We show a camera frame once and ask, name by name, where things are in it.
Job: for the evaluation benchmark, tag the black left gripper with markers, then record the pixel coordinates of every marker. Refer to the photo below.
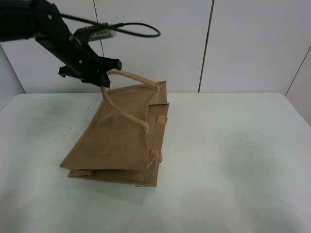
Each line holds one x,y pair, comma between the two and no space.
87,66

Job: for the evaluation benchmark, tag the brown linen tote bag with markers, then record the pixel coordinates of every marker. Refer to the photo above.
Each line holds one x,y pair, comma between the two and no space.
123,142

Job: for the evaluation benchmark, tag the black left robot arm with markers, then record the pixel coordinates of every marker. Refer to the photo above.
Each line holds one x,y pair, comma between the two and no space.
41,20

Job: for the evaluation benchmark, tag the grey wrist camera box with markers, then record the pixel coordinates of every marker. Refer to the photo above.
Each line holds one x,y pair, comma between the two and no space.
93,33

